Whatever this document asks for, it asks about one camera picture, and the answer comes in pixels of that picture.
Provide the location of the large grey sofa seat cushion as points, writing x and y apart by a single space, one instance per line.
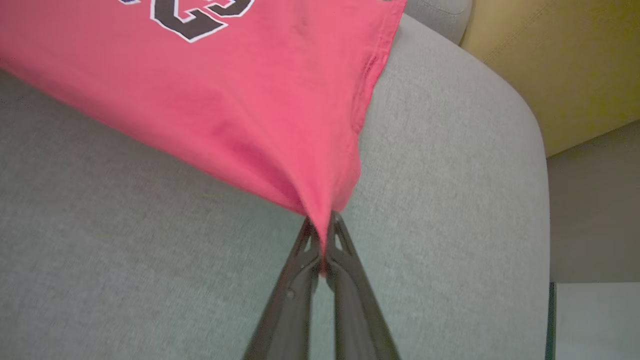
125 250

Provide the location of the large yellow sofa backrest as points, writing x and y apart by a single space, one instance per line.
560 65

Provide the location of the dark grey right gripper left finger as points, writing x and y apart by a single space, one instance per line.
292 310

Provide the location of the red printed jersey shirt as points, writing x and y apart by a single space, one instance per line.
225 110

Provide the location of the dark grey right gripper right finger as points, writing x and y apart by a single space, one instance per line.
355 310

